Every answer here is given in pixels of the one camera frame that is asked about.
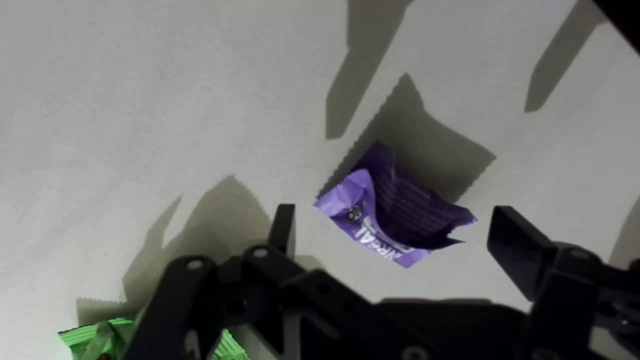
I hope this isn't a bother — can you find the purple sachet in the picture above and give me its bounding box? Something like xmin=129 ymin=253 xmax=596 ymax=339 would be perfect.
xmin=314 ymin=144 xmax=477 ymax=267

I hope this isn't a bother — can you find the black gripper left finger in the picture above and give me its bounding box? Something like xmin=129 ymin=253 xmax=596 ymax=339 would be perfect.
xmin=268 ymin=203 xmax=296 ymax=253

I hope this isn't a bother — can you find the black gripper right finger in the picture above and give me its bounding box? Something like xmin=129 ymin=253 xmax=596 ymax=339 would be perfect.
xmin=486 ymin=205 xmax=557 ymax=299

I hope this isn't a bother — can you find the green sachet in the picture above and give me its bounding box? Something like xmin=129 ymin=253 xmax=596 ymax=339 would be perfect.
xmin=59 ymin=316 xmax=250 ymax=360

